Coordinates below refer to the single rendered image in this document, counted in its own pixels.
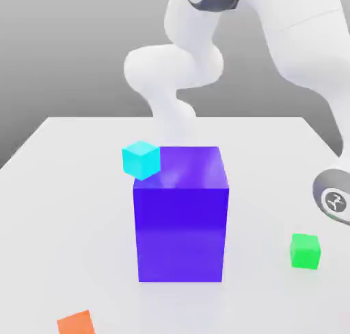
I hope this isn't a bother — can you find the small orange cube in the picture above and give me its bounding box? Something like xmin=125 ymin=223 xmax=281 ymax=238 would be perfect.
xmin=56 ymin=309 xmax=96 ymax=334

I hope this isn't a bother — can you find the small green cube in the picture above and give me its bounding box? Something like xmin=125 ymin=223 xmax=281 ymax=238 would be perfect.
xmin=289 ymin=233 xmax=321 ymax=270

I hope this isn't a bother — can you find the small cyan cube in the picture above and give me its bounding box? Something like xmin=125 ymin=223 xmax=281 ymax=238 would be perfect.
xmin=121 ymin=140 xmax=161 ymax=182

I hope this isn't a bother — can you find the large purple box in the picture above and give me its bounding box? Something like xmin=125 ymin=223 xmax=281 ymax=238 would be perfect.
xmin=133 ymin=145 xmax=230 ymax=283

